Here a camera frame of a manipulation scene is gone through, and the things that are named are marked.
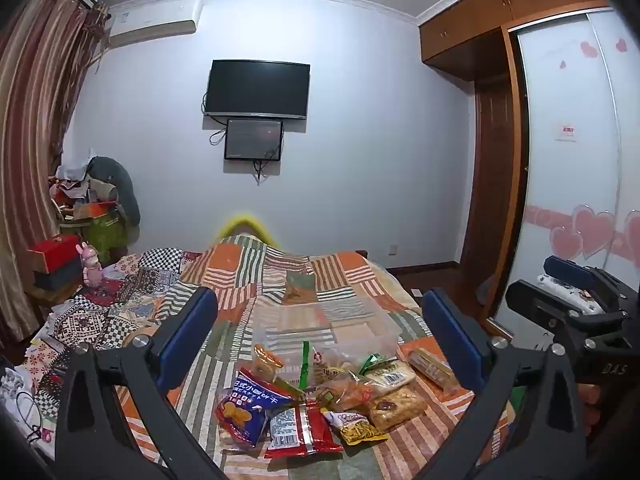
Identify checkered patchwork quilt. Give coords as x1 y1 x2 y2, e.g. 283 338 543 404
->
30 247 201 411

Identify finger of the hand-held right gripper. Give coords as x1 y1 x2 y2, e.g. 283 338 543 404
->
544 255 598 288
505 281 581 333

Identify green box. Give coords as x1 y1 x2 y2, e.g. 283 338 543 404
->
85 202 131 266

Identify striped curtain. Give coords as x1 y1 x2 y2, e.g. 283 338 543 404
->
0 0 111 341

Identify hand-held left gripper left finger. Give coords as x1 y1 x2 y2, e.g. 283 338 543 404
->
55 287 236 480

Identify dark grey box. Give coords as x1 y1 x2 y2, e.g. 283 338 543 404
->
34 262 83 292

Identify red snack packet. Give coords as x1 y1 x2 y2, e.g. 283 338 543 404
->
263 400 346 461

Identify person's right hand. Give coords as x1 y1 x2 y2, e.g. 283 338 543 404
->
575 382 603 453

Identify clear green-edged snack packet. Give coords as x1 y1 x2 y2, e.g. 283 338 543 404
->
299 340 351 391

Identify pile of clutter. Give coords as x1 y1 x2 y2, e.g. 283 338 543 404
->
49 147 121 221

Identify red box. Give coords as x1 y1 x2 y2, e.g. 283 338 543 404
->
26 233 83 275

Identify orange bread packet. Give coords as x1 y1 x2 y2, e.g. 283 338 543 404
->
252 342 281 386

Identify golden snack packet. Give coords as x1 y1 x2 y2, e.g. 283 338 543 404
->
406 347 458 393

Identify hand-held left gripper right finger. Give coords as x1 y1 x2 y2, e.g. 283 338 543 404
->
422 287 588 480

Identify brown wooden door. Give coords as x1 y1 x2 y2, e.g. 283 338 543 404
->
460 72 531 306

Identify black wall television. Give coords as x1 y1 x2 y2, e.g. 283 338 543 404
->
204 59 311 121

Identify orange striped patchwork blanket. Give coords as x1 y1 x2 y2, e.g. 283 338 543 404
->
115 232 506 480

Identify white green-cornered snack packet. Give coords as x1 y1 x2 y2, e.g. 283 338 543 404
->
357 353 418 396

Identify blue snack packet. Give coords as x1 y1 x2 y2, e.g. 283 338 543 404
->
215 367 293 448

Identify yellow bed frame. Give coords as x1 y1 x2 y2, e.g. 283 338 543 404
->
215 211 283 248

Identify white heart-print sliding door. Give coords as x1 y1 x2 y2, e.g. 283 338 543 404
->
487 7 640 341

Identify yellow noodle snack packet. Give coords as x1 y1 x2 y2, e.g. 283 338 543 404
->
322 407 390 447

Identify brown cake packet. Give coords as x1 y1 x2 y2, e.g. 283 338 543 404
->
367 382 428 433

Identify wooden overhead cabinets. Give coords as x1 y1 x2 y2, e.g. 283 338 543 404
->
419 0 616 68

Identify clear plastic container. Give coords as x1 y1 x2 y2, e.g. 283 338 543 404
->
252 310 403 391

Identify orange snack packet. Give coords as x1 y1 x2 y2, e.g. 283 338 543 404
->
312 375 373 411

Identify white air conditioner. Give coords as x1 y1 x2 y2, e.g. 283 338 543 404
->
107 0 203 48

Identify pink bunny toy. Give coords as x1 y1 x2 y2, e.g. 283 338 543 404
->
75 241 103 288

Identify small black monitor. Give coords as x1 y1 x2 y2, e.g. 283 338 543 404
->
223 118 285 162

